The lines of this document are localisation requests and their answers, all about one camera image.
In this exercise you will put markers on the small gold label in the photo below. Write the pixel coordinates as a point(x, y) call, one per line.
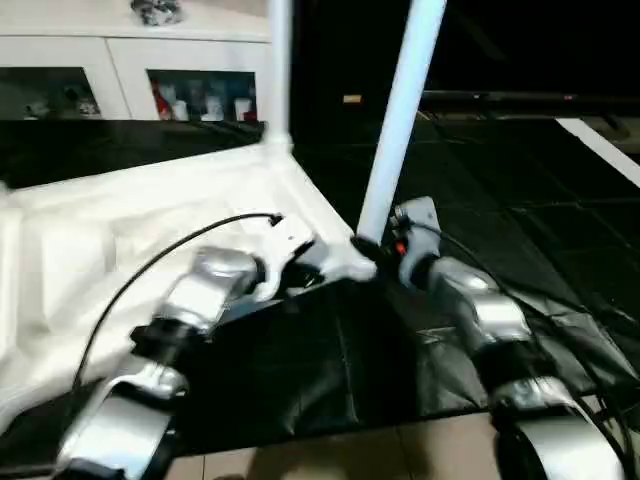
point(352, 99)

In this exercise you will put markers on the red bottle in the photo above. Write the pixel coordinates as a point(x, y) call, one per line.
point(160, 100)

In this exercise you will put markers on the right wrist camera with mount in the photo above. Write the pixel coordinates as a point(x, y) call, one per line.
point(415, 222)

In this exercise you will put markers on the white board strip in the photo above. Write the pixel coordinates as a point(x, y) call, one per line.
point(605, 148)

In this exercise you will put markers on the white plastic table leg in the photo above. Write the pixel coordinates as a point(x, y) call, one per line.
point(279, 70)
point(400, 110)

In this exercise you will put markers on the white plastic table top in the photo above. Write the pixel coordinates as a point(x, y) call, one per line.
point(80, 240)

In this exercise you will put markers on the black flat bar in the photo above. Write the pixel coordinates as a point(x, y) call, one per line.
point(530, 99)

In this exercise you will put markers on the white cabinet with glass doors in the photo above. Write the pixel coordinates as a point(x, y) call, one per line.
point(100, 55)

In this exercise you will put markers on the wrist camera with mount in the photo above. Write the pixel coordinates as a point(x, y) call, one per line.
point(415, 222)
point(285, 245)

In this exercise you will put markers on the black work mat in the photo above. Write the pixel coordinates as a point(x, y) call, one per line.
point(500, 220)

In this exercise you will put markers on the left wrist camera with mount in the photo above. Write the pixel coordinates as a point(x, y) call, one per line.
point(285, 245)

